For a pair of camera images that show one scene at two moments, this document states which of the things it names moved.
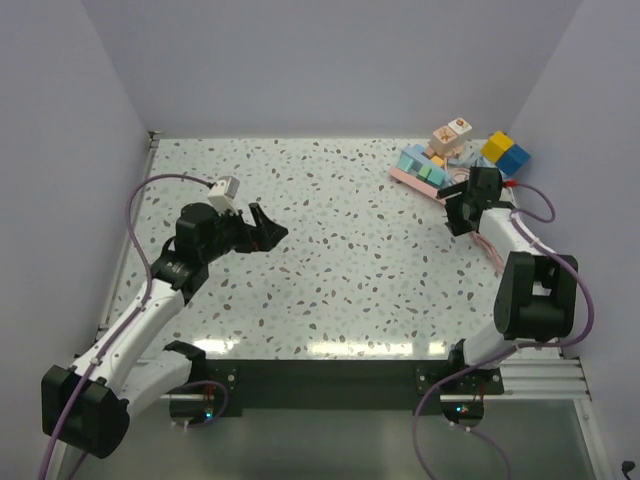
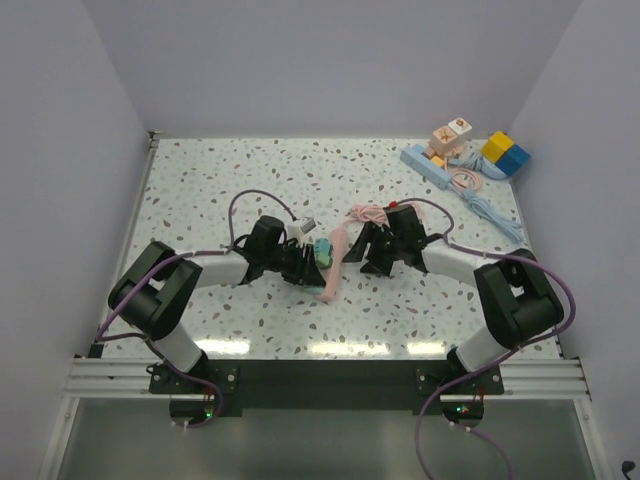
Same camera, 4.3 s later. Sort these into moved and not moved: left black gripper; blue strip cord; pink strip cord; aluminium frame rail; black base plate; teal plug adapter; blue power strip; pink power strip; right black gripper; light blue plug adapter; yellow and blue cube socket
Moved: teal plug adapter; light blue plug adapter; left black gripper; blue strip cord; pink strip cord; pink power strip; right black gripper
Not moved: yellow and blue cube socket; aluminium frame rail; blue power strip; black base plate
